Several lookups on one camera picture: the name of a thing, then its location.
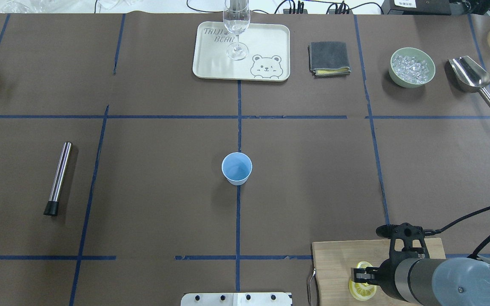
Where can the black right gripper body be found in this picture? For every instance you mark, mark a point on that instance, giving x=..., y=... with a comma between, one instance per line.
x=386, y=275

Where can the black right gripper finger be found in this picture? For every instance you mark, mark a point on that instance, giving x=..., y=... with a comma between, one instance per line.
x=369, y=279
x=362, y=272

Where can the yellow lemon slice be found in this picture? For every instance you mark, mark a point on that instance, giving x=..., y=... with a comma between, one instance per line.
x=361, y=291

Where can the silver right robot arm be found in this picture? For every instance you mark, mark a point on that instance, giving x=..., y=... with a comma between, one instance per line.
x=453, y=280

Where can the light blue paper cup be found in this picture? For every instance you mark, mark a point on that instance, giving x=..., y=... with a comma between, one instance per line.
x=236, y=168

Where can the bamboo cutting board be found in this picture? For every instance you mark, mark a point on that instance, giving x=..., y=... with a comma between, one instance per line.
x=334, y=260

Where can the green bowl of ice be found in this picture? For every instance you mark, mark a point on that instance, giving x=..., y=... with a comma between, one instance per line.
x=411, y=68

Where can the steel ice scoop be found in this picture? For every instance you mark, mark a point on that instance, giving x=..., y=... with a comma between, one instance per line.
x=471, y=77

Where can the folded grey cloth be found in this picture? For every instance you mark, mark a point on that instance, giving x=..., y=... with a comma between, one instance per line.
x=328, y=58

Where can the cream bear tray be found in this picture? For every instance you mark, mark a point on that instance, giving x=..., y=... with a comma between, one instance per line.
x=263, y=54

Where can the black power strip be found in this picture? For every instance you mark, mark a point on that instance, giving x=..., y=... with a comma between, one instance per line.
x=319, y=7

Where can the clear wine glass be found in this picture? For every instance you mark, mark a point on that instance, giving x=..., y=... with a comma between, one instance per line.
x=236, y=18

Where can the steel muddler black tip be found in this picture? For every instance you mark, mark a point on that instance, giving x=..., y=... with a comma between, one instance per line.
x=53, y=202

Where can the crumpled clear plastic bag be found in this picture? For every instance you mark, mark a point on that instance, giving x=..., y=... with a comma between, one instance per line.
x=50, y=6

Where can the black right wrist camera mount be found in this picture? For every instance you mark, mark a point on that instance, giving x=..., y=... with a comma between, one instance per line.
x=406, y=241

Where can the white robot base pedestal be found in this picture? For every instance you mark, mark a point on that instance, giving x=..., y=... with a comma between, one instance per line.
x=237, y=299

